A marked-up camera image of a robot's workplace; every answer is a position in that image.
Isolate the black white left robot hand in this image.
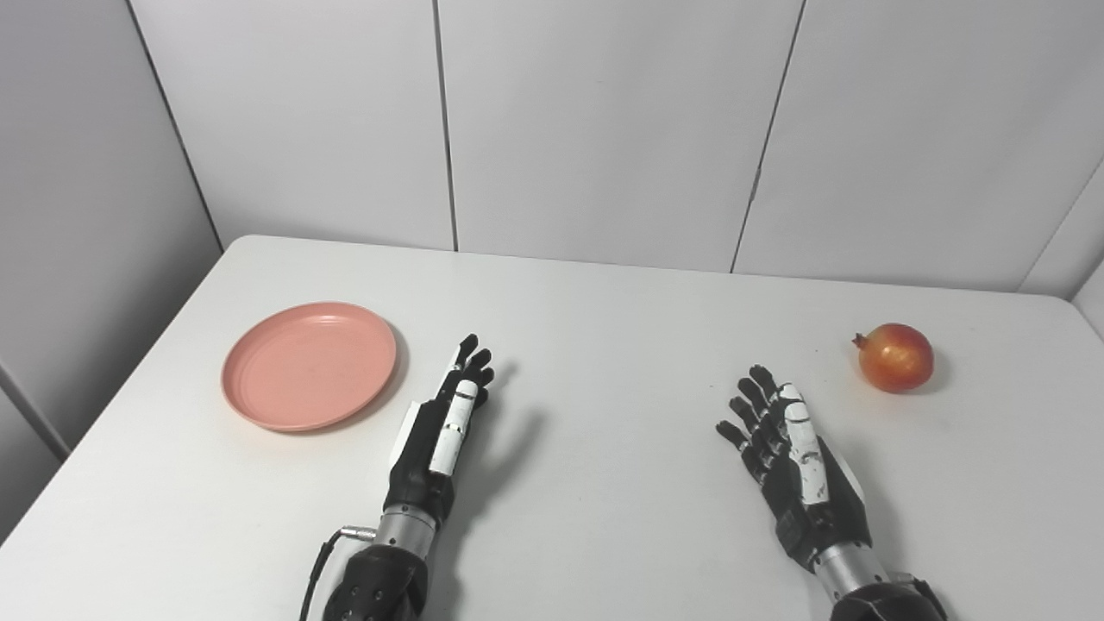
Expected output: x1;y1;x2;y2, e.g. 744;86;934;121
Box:
384;334;497;527

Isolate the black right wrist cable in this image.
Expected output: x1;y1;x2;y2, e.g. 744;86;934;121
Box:
895;571;951;621

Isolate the pink round plate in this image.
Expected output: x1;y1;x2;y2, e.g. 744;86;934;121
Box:
221;301;398;433

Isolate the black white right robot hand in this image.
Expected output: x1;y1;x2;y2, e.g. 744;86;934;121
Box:
715;364;873;572

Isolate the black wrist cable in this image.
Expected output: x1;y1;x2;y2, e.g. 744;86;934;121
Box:
895;571;951;621
298;525;379;621

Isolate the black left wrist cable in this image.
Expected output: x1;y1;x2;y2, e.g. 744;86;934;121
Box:
298;525;379;621

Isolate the red yellow pomegranate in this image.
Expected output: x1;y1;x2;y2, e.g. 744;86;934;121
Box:
852;323;935;394

